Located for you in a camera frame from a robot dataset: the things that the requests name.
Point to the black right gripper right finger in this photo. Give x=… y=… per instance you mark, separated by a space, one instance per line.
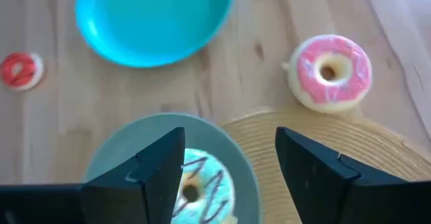
x=320 y=187

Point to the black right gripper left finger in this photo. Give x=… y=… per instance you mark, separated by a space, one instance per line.
x=151 y=183

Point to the small red frosted donut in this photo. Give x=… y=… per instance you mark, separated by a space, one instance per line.
x=25 y=76

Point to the light blue chocolate-striped donut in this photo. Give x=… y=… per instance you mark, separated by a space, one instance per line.
x=215 y=170

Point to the round woven beige placemat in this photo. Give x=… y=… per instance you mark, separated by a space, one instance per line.
x=262 y=140

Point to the blue bowl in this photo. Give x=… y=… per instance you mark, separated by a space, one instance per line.
x=208 y=133

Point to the large pink frosted donut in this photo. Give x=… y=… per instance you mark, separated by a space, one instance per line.
x=309 y=79

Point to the turquoise plastic plate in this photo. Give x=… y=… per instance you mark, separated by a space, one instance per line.
x=151 y=19

